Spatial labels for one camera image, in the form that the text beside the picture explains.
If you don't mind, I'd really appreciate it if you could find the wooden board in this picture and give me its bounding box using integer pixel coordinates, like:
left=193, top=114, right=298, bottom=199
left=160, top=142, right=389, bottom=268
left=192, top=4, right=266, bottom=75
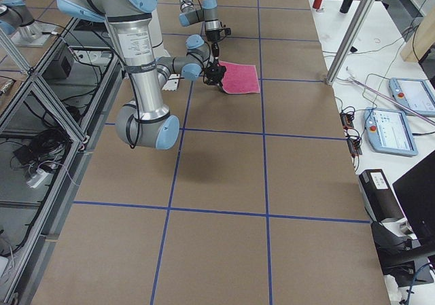
left=400, top=7, right=434, bottom=62

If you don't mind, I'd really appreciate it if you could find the black monitor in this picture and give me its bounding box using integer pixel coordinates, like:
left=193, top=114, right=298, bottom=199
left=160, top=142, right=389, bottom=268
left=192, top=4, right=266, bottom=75
left=393, top=152, right=434, bottom=242

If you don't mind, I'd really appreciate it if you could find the pink and grey towel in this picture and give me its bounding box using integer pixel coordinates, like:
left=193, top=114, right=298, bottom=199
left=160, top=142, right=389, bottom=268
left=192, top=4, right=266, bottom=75
left=220, top=61, right=260, bottom=94

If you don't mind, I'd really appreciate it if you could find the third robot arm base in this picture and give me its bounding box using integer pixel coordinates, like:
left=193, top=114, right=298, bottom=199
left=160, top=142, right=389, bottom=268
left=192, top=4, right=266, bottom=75
left=1, top=0, right=56, bottom=48

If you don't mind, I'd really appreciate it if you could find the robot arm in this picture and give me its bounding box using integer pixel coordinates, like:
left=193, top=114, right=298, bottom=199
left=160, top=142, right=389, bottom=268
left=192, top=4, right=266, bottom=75
left=179, top=0, right=224, bottom=64
left=56, top=0, right=231, bottom=149

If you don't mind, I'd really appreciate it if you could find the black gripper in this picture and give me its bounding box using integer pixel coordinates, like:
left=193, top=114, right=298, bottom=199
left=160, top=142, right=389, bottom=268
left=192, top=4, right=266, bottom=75
left=211, top=39, right=220, bottom=58
left=203, top=57, right=226, bottom=87

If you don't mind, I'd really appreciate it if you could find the aluminium frame rack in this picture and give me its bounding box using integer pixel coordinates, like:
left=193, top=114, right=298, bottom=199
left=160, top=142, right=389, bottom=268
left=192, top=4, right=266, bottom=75
left=1, top=10, right=120, bottom=304

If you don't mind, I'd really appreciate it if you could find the far teach pendant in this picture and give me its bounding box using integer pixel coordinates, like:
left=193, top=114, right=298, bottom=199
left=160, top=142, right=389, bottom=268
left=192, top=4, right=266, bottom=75
left=389, top=77, right=434, bottom=117

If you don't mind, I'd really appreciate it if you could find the aluminium frame post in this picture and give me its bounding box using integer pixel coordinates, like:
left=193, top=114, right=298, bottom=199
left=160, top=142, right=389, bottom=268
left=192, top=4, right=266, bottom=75
left=325, top=0, right=375, bottom=86

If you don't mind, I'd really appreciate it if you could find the teach pendant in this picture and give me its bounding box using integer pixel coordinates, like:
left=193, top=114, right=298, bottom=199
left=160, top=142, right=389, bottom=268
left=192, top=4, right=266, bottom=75
left=389, top=77, right=434, bottom=117
left=364, top=108, right=419, bottom=157

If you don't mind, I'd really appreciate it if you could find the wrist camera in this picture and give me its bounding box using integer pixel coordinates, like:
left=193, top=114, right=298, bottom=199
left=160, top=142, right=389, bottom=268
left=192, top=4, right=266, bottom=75
left=219, top=28, right=232, bottom=37

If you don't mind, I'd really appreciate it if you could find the near teach pendant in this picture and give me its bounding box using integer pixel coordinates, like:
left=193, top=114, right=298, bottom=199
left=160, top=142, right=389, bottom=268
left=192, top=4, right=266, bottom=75
left=364, top=108, right=419, bottom=157

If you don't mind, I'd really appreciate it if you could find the white power strip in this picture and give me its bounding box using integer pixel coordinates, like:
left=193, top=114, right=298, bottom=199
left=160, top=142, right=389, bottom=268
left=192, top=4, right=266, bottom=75
left=27, top=168, right=48, bottom=188

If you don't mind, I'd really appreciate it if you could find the black box with label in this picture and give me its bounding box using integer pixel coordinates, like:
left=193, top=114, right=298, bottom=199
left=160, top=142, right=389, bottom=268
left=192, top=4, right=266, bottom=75
left=358, top=168, right=404, bottom=223

